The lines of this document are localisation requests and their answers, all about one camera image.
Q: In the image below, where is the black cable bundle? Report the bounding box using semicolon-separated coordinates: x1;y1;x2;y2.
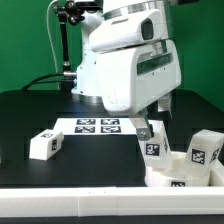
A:
21;70;78;92

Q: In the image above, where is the white fence bar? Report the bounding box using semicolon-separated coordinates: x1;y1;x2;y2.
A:
210;168;224;187
0;187;224;218

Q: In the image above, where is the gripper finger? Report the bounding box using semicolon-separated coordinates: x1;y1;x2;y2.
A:
129;111;153;141
157;93;172;119

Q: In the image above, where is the white cable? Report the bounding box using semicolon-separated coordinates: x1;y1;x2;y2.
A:
46;0;60;74

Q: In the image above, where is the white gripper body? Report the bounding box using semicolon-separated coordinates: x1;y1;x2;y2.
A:
90;9;181;116

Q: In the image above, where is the white marker sheet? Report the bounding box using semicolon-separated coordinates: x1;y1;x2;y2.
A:
54;118;136;135

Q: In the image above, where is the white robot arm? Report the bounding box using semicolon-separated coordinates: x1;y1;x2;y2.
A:
74;0;197;140

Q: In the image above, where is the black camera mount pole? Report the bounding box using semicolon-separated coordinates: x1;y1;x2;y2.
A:
54;0;84;78

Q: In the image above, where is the white right fence bar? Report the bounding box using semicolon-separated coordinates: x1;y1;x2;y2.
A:
210;168;224;187

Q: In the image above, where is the white front fence bar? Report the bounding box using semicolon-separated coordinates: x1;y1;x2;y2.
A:
0;187;224;218

